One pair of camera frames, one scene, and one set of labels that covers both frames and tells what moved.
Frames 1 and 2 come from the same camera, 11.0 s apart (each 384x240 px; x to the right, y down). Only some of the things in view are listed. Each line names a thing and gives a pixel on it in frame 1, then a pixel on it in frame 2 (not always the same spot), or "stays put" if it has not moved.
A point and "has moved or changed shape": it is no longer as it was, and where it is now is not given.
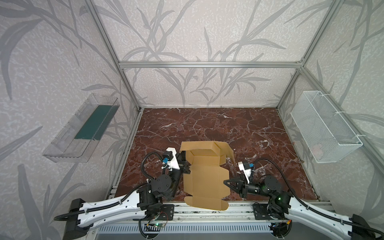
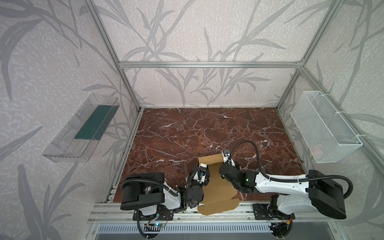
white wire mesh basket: x=326 y=134 stays put
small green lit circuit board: x=159 y=224 stays put
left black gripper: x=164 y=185 -> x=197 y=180
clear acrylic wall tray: x=75 y=143 stays put
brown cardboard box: x=209 y=182 has moved or changed shape
